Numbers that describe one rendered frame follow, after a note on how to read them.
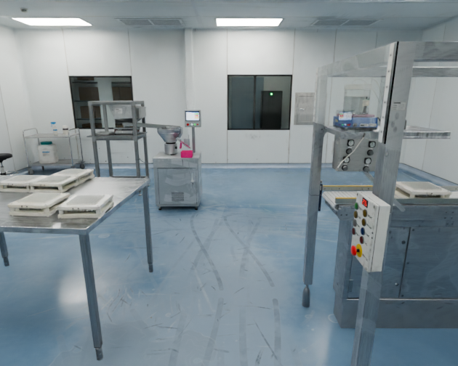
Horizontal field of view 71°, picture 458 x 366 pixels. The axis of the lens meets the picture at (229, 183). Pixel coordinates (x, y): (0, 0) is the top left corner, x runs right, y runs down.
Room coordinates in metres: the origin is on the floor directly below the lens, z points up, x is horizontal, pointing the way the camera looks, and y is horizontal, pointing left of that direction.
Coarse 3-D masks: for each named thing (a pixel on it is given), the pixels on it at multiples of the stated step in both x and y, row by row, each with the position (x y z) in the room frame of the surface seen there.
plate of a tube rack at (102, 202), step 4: (108, 196) 1.93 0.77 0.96; (112, 196) 1.96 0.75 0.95; (68, 200) 1.84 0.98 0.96; (100, 200) 1.84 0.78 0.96; (104, 200) 1.84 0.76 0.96; (108, 200) 1.89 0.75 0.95; (64, 204) 1.78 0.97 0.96; (72, 204) 1.78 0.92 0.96; (96, 204) 1.78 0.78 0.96; (100, 204) 1.78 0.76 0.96; (104, 204) 1.81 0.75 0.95; (60, 208) 1.73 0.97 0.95; (64, 208) 1.73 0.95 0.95; (68, 208) 1.73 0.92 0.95; (76, 208) 1.73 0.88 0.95; (80, 208) 1.73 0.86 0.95; (84, 208) 1.73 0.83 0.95; (88, 208) 1.73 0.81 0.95; (92, 208) 1.74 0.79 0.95; (96, 208) 1.74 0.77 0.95; (100, 208) 1.75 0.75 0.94
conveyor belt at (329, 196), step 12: (324, 192) 2.08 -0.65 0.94; (336, 192) 2.06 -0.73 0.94; (348, 192) 2.06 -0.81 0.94; (456, 192) 2.06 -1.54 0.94; (336, 204) 1.85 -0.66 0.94; (348, 204) 1.85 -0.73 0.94; (408, 204) 1.85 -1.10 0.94; (420, 204) 1.84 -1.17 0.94; (432, 204) 1.84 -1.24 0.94; (444, 204) 1.84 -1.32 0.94; (456, 204) 1.84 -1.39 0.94
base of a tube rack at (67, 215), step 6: (108, 204) 1.91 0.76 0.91; (66, 210) 1.80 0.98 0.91; (102, 210) 1.80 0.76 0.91; (60, 216) 1.73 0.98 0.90; (66, 216) 1.73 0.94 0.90; (72, 216) 1.73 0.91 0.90; (78, 216) 1.73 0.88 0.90; (84, 216) 1.73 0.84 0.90; (90, 216) 1.73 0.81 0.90; (96, 216) 1.74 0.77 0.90
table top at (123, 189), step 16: (0, 176) 2.73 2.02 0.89; (0, 192) 2.24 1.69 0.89; (16, 192) 2.24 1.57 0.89; (64, 192) 2.24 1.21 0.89; (80, 192) 2.24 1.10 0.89; (96, 192) 2.24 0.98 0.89; (112, 192) 2.24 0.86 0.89; (128, 192) 2.24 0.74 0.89; (0, 208) 1.90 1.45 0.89; (112, 208) 1.91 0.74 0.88; (0, 224) 1.64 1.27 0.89; (16, 224) 1.64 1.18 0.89; (32, 224) 1.64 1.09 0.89; (48, 224) 1.64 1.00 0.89; (64, 224) 1.64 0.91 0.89; (80, 224) 1.64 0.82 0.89; (96, 224) 1.69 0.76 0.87
